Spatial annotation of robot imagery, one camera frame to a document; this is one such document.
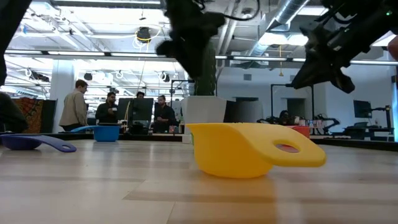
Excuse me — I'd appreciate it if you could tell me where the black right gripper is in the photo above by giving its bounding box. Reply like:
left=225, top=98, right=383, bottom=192
left=291, top=6, right=398, bottom=94

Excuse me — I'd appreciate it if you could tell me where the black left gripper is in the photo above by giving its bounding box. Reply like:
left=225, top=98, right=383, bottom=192
left=155, top=0, right=226, bottom=78

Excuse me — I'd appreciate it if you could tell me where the orange plastic measuring cup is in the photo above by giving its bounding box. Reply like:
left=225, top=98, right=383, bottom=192
left=275, top=126, right=311, bottom=153

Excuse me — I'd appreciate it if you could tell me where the yellow plastic measuring cup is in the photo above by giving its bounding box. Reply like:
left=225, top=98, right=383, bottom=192
left=185, top=123, right=327, bottom=179

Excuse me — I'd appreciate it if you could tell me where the light blue measuring cup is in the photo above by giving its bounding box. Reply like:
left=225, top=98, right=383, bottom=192
left=70, top=125, right=121, bottom=143

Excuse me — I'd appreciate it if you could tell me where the dark blue measuring cup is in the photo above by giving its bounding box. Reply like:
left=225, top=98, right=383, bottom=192
left=0, top=134, right=78, bottom=154

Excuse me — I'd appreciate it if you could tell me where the black monitor on arm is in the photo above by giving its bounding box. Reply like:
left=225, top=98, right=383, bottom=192
left=353, top=100, right=373, bottom=119

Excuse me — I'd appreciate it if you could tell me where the tall green cactus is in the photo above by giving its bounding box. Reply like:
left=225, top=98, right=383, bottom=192
left=194, top=40, right=218, bottom=96

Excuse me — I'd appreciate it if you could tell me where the white plant pot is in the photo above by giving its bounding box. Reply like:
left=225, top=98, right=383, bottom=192
left=181, top=95, right=228, bottom=144

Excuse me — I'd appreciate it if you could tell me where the bright ceiling light panel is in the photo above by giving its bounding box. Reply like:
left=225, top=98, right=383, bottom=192
left=257, top=30, right=309, bottom=47

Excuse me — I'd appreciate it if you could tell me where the black desk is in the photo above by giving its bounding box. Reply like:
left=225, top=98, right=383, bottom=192
left=331, top=126, right=395, bottom=141

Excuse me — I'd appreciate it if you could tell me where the black computer monitor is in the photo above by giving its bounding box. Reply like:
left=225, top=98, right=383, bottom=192
left=117, top=98, right=133, bottom=121
left=128, top=98, right=155, bottom=124

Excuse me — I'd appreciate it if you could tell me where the grey cabinet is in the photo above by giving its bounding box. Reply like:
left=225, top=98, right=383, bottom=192
left=226, top=96, right=265, bottom=124

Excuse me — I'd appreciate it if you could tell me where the long ceiling light strip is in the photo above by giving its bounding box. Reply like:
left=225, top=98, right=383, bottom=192
left=4, top=49, right=398, bottom=66

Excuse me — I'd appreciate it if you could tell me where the dark standing panel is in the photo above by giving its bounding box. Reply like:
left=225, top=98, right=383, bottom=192
left=41, top=98, right=58, bottom=134

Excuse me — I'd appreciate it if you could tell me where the black rig frame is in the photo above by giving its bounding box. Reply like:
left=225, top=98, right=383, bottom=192
left=270, top=83, right=315, bottom=125
left=170, top=79, right=195, bottom=110

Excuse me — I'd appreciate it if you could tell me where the yellow ceiling cable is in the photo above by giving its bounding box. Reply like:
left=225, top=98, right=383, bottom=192
left=134, top=26, right=163, bottom=94

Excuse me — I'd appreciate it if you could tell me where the black ceiling dome camera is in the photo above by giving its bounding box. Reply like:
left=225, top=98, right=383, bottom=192
left=136, top=27, right=152, bottom=44

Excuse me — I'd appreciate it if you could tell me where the black cable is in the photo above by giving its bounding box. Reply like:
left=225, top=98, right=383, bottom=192
left=198, top=0, right=261, bottom=22

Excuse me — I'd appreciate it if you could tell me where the slanted silver air duct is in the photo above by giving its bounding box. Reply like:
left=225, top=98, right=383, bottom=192
left=248, top=0, right=311, bottom=57

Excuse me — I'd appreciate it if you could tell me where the black table frame rail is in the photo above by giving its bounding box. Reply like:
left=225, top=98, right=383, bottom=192
left=0, top=132, right=398, bottom=152

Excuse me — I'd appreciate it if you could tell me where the orange patterned wall hanging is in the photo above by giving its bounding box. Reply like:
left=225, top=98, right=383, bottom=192
left=12, top=98, right=44, bottom=134

